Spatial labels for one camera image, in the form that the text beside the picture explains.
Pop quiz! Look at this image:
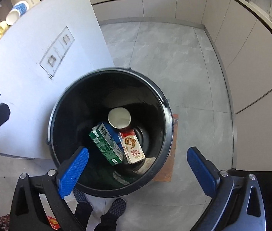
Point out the red paper cup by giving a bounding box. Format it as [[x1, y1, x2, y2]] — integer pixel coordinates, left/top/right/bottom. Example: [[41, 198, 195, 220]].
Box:
[[108, 107, 131, 129]]

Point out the red white drink carton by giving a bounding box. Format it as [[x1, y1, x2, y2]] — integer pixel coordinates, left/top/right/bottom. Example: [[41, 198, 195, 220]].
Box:
[[118, 129, 145, 165]]

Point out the blue white paper cup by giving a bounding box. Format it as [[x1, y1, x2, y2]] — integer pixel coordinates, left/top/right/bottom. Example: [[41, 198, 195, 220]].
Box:
[[6, 1, 30, 26]]

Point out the wooden stool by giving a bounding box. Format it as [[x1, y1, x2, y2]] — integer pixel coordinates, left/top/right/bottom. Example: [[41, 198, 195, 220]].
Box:
[[153, 113, 179, 183]]

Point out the black trash bucket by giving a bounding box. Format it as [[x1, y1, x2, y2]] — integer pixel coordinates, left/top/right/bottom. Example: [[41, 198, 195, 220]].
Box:
[[47, 68, 174, 198]]

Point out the person right shoe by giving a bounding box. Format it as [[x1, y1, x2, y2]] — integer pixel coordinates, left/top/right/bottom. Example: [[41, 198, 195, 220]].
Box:
[[96, 198, 127, 230]]

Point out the green milk carton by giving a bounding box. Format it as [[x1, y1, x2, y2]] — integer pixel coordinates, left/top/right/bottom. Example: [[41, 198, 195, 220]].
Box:
[[89, 122, 123, 166]]

